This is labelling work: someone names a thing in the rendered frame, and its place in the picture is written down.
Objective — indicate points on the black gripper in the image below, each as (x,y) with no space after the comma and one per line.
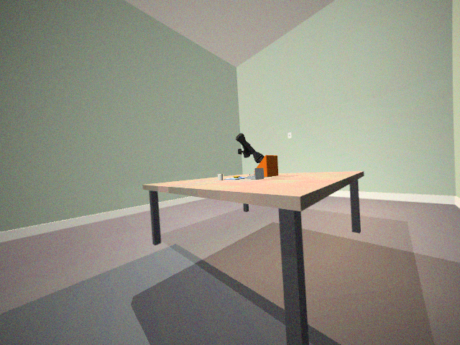
(240,151)

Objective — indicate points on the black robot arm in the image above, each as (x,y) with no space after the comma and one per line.
(246,146)

